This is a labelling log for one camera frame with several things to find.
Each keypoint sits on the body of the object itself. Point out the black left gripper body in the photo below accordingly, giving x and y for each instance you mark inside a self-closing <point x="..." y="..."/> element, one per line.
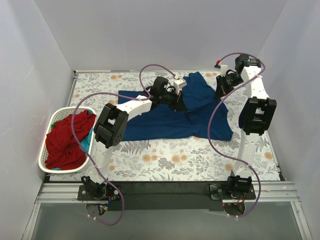
<point x="180" y="103"/>

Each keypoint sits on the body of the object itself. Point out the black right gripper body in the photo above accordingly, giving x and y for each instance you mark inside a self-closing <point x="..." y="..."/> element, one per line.
<point x="219" y="89"/>

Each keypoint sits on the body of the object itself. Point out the dark blue t shirt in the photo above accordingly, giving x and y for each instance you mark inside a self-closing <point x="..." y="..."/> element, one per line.
<point x="205" y="116"/>

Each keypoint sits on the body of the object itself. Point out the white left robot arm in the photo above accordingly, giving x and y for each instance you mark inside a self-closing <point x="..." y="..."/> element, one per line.
<point x="109" y="129"/>

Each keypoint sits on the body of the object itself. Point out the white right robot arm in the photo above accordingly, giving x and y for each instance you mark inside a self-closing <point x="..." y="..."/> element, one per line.
<point x="254" y="119"/>

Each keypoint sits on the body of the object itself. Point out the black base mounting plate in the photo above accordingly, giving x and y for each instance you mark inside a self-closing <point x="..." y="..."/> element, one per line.
<point x="161" y="195"/>

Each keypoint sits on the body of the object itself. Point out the red t shirt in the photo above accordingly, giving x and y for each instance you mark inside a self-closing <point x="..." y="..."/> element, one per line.
<point x="64" y="153"/>

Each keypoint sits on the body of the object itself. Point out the white plastic laundry basket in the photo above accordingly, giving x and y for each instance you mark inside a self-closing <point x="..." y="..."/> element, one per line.
<point x="59" y="115"/>

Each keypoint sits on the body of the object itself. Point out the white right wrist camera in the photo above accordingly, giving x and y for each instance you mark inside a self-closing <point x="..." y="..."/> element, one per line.
<point x="221" y="67"/>

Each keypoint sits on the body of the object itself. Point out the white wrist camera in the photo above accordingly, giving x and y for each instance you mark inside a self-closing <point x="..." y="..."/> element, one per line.
<point x="178" y="85"/>
<point x="221" y="67"/>

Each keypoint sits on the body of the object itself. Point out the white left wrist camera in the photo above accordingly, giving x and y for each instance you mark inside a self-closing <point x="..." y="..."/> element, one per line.
<point x="178" y="85"/>

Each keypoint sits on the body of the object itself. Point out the aluminium frame rail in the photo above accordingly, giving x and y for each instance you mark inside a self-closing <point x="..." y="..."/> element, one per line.
<point x="271" y="191"/>

